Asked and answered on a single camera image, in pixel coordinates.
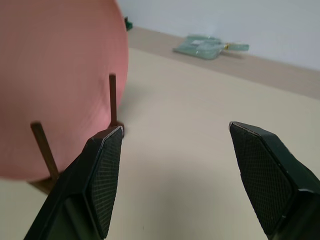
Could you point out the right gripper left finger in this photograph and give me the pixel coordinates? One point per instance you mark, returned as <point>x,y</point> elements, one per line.
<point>82,185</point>

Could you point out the brown wooden plate rack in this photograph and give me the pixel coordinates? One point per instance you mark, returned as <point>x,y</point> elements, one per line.
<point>113,100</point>

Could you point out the clear plastic bag packet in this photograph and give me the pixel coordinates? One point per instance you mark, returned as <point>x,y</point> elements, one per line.
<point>200,47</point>

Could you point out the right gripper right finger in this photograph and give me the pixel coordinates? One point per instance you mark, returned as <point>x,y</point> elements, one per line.
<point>270,180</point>

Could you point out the pink red plastic plate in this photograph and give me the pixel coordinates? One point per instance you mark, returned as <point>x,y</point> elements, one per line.
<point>55,80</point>

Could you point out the green screwdriver bit set case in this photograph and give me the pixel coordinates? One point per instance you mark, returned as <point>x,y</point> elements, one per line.
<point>128,25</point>

